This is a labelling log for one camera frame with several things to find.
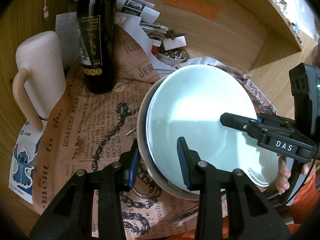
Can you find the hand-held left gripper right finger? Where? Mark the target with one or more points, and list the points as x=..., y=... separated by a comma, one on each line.
x=182, y=162

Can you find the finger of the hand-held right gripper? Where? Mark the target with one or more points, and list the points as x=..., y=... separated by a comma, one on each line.
x=237, y=122
x=277, y=125

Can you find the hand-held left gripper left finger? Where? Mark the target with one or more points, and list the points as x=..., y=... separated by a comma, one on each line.
x=131, y=165

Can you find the mint green plate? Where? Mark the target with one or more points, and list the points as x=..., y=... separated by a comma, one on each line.
x=195, y=105

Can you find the person's right hand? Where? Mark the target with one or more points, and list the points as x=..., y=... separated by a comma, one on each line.
x=283, y=177

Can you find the brown printed paper mat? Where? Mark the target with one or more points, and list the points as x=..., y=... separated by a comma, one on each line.
x=82, y=130

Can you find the wooden shelf unit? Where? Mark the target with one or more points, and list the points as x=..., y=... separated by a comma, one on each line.
x=237, y=42

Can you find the person's orange clothing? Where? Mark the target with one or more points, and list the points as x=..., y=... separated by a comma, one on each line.
x=308, y=200

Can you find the small bowl of trinkets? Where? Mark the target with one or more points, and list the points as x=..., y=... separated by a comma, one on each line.
x=172, y=57

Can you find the white card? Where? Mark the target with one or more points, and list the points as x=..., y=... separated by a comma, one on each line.
x=175, y=43

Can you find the blue cartoon sticker sheet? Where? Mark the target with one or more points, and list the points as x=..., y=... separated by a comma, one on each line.
x=23, y=160

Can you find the orange sticky note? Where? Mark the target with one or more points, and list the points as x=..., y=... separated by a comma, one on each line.
x=192, y=5

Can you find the dark wine bottle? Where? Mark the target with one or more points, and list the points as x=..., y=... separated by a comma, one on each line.
x=96, y=42

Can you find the pink lidded mug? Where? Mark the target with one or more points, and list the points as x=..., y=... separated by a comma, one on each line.
x=42, y=67

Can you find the white paper sheets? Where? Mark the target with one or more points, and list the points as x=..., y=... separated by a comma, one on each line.
x=130, y=23

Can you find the pile of rolled newspapers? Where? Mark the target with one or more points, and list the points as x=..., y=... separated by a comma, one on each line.
x=140, y=7

